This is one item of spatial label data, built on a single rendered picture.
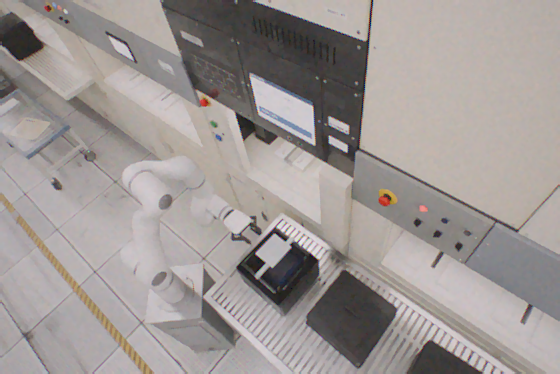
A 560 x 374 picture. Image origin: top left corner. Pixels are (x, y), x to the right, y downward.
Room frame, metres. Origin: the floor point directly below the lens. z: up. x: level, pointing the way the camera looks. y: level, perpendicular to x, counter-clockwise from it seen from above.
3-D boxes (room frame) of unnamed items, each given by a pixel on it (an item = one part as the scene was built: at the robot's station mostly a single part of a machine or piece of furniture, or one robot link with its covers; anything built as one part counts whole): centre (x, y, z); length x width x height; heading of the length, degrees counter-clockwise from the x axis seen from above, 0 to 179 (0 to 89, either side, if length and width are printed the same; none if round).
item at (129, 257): (0.72, 0.65, 1.07); 0.19 x 0.12 x 0.24; 40
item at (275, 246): (0.67, 0.09, 0.93); 0.24 x 0.20 x 0.32; 129
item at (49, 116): (2.66, 2.12, 0.24); 0.97 x 0.52 x 0.48; 43
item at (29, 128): (2.51, 2.02, 0.47); 0.31 x 0.23 x 0.02; 62
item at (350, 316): (0.41, -0.19, 0.83); 0.29 x 0.29 x 0.13; 39
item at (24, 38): (3.14, 1.99, 0.93); 0.30 x 0.28 x 0.26; 38
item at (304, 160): (1.33, -0.13, 0.89); 0.22 x 0.21 x 0.04; 130
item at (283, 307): (0.66, 0.09, 0.85); 0.28 x 0.28 x 0.17; 39
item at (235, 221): (0.84, 0.23, 1.06); 0.11 x 0.10 x 0.07; 39
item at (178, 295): (0.69, 0.63, 0.85); 0.19 x 0.19 x 0.18
